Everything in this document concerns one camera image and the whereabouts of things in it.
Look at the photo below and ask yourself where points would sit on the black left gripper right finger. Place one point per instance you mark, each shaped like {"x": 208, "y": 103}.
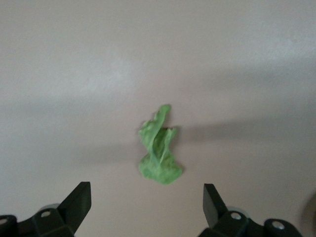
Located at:
{"x": 222, "y": 222}

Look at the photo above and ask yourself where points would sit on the green lettuce leaf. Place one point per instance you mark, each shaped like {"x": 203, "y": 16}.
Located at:
{"x": 160, "y": 170}

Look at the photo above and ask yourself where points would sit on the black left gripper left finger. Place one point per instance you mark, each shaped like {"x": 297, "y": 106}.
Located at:
{"x": 61, "y": 217}

